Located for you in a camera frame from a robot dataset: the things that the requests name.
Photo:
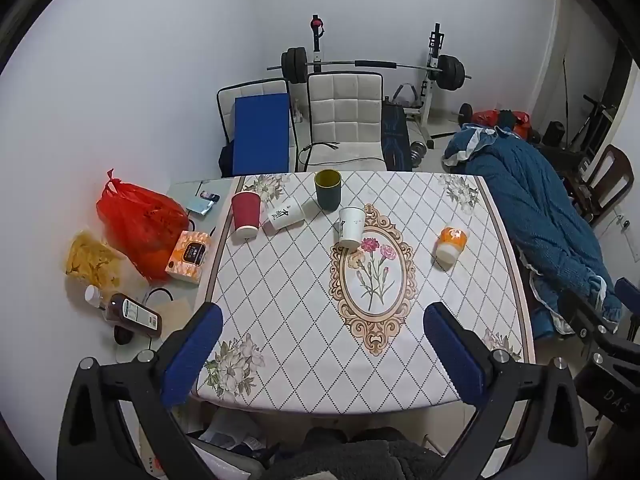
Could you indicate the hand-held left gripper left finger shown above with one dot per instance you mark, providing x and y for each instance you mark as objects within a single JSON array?
[{"x": 192, "y": 355}]

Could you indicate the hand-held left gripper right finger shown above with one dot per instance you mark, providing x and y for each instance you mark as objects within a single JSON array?
[{"x": 455, "y": 355}]

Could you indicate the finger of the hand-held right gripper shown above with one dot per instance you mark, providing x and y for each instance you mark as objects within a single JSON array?
[
  {"x": 590, "y": 317},
  {"x": 628, "y": 293}
]

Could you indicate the dark green cup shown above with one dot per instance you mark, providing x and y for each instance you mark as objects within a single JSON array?
[{"x": 327, "y": 191}]

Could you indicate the orange and white cup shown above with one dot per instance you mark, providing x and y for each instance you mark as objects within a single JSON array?
[{"x": 451, "y": 244}]

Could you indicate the red paper cup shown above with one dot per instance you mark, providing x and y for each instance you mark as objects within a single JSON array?
[{"x": 245, "y": 216}]

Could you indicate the white cup with small print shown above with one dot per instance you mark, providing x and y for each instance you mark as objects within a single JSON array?
[{"x": 349, "y": 227}]

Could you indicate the white cup with black print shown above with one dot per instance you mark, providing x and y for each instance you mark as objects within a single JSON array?
[{"x": 287, "y": 214}]

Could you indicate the brown bottle with label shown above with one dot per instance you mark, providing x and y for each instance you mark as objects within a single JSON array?
[{"x": 131, "y": 314}]

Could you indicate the white printed bag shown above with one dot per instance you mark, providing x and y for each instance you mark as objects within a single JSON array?
[{"x": 235, "y": 432}]

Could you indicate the orange tissue box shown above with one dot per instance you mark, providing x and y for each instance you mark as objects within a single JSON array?
[{"x": 189, "y": 256}]

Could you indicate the floral diamond pattern tablecloth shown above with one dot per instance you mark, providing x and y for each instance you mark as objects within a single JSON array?
[{"x": 300, "y": 310}]

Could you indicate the dark wooden chair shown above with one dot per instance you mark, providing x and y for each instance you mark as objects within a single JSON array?
[{"x": 612, "y": 175}]

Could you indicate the blue quilted blanket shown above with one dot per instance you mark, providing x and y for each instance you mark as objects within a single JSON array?
[{"x": 535, "y": 210}]

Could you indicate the person's dark fleece clothing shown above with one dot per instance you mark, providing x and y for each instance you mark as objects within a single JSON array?
[{"x": 360, "y": 455}]

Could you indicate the yellow snack bag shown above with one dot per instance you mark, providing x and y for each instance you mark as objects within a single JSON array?
[{"x": 92, "y": 260}]

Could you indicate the red plastic bag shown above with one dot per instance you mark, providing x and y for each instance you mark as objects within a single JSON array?
[{"x": 145, "y": 225}]

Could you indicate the small black device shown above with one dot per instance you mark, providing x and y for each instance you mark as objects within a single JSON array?
[{"x": 210, "y": 196}]

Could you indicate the black folding stand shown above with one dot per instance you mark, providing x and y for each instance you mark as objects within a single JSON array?
[{"x": 595, "y": 120}]

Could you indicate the black cylinder speaker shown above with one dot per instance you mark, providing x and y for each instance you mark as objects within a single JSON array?
[{"x": 555, "y": 132}]

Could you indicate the grey dumbbell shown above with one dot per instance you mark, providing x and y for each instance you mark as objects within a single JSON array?
[{"x": 420, "y": 151}]

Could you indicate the dark weight bench pad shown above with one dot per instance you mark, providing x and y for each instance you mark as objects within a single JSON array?
[{"x": 396, "y": 135}]

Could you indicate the blue folded mat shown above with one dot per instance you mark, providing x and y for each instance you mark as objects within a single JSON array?
[{"x": 261, "y": 135}]

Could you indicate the white padded chair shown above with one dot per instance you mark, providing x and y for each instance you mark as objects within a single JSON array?
[
  {"x": 225, "y": 110},
  {"x": 345, "y": 115}
]

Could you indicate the white barbell rack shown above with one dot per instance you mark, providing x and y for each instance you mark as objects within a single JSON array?
[{"x": 432, "y": 75}]

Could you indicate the black barbell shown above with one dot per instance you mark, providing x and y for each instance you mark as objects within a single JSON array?
[{"x": 295, "y": 65}]

